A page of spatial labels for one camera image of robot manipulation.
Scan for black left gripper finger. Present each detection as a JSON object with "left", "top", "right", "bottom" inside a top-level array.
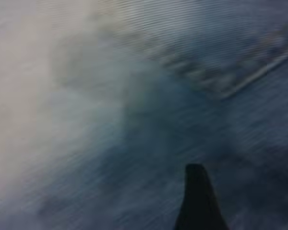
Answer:
[{"left": 174, "top": 163, "right": 230, "bottom": 230}]

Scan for blue denim jeans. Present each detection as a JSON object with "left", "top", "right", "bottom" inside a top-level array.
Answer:
[{"left": 38, "top": 0, "right": 288, "bottom": 230}]

